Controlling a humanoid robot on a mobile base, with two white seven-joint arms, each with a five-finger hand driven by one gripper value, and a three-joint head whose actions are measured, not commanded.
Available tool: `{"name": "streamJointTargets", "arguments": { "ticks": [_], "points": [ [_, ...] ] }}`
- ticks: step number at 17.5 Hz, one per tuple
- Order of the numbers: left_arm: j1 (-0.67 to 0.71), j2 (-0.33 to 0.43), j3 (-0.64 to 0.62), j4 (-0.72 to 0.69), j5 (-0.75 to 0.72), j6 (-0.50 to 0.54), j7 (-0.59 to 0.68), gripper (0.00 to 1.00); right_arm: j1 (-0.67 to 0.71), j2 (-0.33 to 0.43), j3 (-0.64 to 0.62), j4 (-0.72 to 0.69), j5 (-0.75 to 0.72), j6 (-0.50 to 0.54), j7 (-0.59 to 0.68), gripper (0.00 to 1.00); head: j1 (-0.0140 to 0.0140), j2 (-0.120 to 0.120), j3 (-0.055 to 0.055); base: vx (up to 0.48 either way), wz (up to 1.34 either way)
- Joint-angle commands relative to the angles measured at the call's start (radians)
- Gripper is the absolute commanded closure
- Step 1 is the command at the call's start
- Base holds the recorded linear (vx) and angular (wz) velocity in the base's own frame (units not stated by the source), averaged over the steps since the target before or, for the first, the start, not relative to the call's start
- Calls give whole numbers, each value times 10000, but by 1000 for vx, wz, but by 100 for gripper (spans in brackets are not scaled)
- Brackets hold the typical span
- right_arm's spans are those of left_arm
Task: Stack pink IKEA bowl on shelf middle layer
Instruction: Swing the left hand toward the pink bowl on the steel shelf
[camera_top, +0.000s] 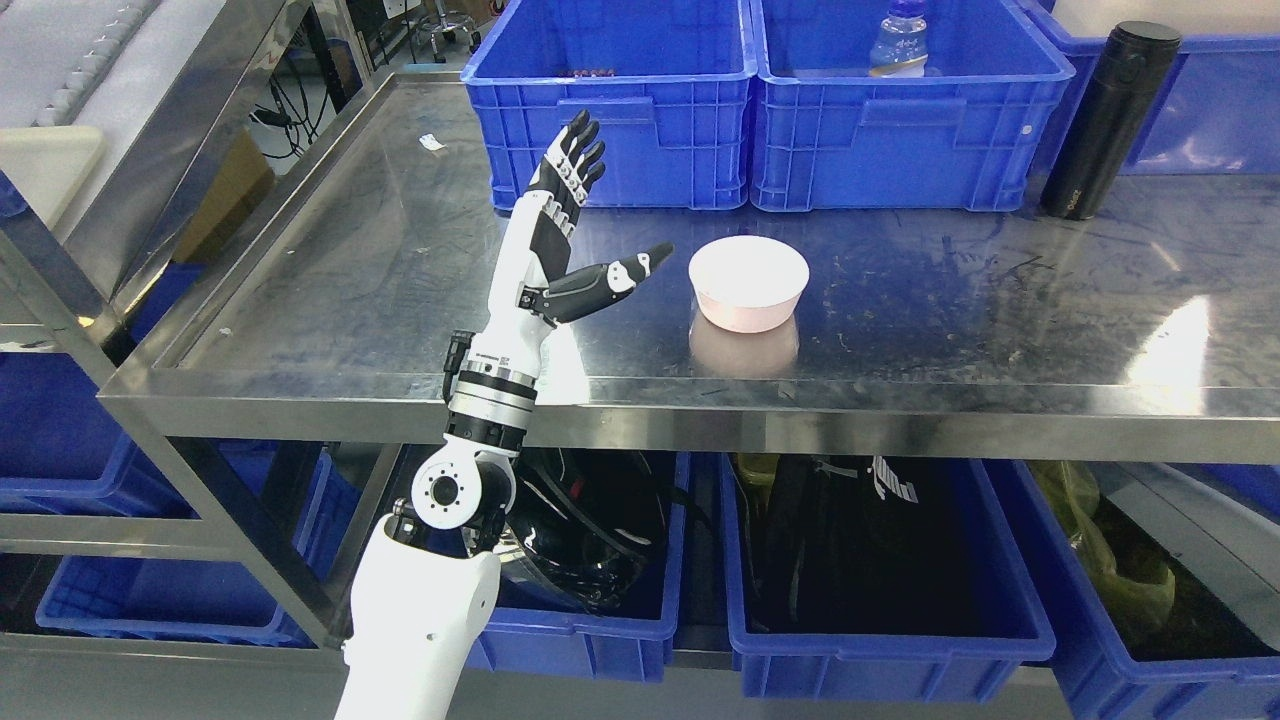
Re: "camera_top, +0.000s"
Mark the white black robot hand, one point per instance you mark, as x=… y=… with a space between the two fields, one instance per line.
x=532 y=291

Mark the pink plastic bowl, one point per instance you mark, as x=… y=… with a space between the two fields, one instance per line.
x=747 y=284

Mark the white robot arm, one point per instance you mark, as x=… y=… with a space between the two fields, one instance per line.
x=428 y=581

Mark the blue crate left shelf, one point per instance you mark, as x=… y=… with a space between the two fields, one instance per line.
x=198 y=601

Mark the stainless steel shelf rack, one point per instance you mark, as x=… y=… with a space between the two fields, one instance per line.
x=166 y=85

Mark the blue crate top middle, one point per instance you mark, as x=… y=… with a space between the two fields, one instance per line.
x=827 y=135

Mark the black helmet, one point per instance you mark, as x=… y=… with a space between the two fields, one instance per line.
x=586 y=526

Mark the blue crate top left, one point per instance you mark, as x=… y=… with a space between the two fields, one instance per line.
x=670 y=84

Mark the blue crate with helmet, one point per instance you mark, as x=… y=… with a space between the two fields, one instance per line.
x=633 y=644

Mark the blue crate with black bag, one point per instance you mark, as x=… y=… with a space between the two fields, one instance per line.
x=893 y=579

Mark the clear water bottle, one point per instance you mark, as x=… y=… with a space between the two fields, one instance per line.
x=901 y=47

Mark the black thermos bottle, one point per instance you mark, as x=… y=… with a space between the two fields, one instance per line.
x=1133 y=64

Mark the stainless steel table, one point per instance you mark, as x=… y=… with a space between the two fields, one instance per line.
x=1148 y=333

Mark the blue crate top right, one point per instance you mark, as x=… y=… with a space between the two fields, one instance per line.
x=1217 y=110

